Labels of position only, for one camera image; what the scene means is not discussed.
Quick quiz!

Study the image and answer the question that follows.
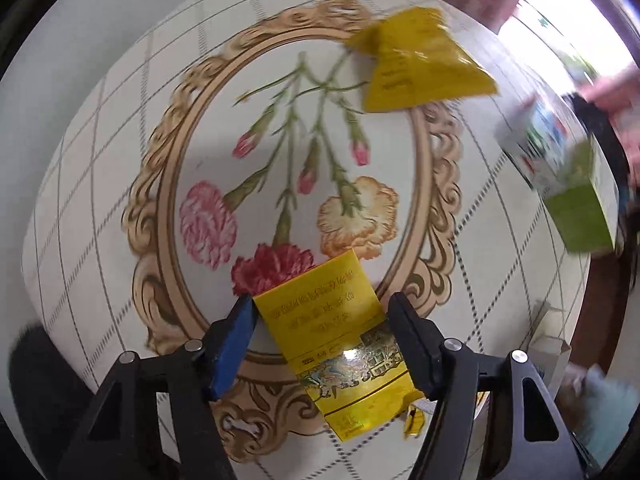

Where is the crumpled yellow packet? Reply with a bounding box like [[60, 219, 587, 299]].
[[345, 6, 500, 113]]

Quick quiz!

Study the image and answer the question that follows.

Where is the yellow cigarette box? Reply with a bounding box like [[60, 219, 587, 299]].
[[252, 249, 427, 443]]

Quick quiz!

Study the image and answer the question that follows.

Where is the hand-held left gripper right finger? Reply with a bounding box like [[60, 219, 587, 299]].
[[387, 292, 586, 480]]

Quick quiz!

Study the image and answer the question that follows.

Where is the white cardboard box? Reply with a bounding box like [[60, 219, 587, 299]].
[[527, 302, 572, 393]]

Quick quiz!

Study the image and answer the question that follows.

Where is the light blue cloth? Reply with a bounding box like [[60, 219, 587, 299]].
[[562, 364, 637, 463]]

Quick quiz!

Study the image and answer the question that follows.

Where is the green and white carton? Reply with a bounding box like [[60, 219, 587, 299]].
[[494, 97, 621, 256]]

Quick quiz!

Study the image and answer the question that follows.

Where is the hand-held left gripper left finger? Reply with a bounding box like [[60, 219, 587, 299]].
[[57, 294, 258, 480]]

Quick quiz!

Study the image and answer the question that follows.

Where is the floral tablecloth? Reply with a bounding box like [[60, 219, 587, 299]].
[[20, 0, 591, 466]]

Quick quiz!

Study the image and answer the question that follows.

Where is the person's right hand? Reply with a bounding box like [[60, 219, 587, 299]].
[[577, 66, 640, 186]]

